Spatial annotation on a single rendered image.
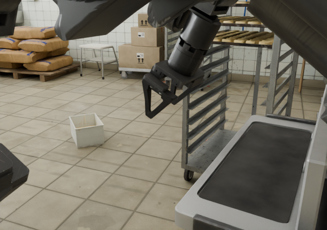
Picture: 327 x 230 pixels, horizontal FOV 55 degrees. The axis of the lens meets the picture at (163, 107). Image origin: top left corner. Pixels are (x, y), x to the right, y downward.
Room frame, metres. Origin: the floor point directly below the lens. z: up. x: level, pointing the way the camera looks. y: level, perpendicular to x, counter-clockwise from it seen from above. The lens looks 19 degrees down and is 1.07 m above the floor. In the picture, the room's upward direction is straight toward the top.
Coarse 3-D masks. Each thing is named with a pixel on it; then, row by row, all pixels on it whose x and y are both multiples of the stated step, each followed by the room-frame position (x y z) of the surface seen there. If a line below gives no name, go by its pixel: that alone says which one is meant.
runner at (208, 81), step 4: (228, 68) 2.19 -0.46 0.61; (220, 72) 2.06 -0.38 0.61; (224, 72) 2.12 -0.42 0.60; (228, 72) 2.16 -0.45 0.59; (212, 76) 1.93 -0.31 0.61; (216, 76) 1.99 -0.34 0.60; (220, 76) 2.04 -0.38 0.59; (204, 80) 1.83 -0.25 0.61; (208, 80) 1.88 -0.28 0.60; (212, 80) 1.93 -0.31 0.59; (216, 80) 1.93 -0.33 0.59; (204, 84) 1.83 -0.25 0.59; (208, 84) 1.83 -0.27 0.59; (196, 88) 1.73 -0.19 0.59; (200, 88) 1.73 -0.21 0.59; (192, 92) 1.65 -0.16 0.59
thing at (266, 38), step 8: (224, 32) 1.98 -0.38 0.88; (232, 32) 2.00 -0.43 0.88; (240, 32) 1.98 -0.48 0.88; (248, 32) 2.06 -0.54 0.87; (256, 32) 2.03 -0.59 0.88; (264, 32) 1.98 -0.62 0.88; (216, 40) 1.62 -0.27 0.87; (224, 40) 1.59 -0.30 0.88; (232, 40) 1.63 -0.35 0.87; (240, 40) 1.56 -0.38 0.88; (248, 40) 1.56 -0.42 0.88; (256, 40) 1.57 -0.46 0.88; (264, 40) 1.56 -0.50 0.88; (272, 40) 1.59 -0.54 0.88
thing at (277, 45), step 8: (280, 40) 1.41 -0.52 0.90; (280, 48) 1.43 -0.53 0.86; (272, 56) 1.43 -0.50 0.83; (272, 64) 1.42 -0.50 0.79; (272, 72) 1.42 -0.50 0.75; (272, 80) 1.42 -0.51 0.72; (272, 88) 1.42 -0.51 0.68; (272, 96) 1.41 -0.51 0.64; (272, 104) 1.41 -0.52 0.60; (272, 112) 1.43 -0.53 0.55
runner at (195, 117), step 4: (220, 96) 2.09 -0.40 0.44; (224, 96) 2.15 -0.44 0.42; (228, 96) 2.17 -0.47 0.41; (216, 100) 2.01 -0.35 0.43; (220, 100) 2.08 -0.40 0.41; (224, 100) 2.08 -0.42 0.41; (212, 104) 1.96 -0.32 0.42; (216, 104) 2.00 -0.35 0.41; (204, 108) 1.85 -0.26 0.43; (208, 108) 1.90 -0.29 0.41; (212, 108) 1.91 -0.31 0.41; (200, 112) 1.80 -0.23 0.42; (204, 112) 1.83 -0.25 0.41; (208, 112) 1.84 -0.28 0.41; (192, 116) 1.70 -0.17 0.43; (196, 116) 1.74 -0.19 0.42; (200, 116) 1.76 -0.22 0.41; (188, 120) 1.65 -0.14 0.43; (192, 120) 1.70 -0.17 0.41; (196, 120) 1.70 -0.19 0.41; (188, 124) 1.64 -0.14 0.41
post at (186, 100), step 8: (184, 88) 1.65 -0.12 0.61; (184, 104) 1.65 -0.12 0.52; (184, 112) 1.65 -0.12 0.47; (184, 120) 1.65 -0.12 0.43; (184, 128) 1.65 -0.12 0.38; (184, 136) 1.65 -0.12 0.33; (184, 144) 1.65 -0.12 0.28; (184, 152) 1.65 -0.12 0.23; (184, 160) 1.65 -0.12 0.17; (184, 168) 1.65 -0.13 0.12
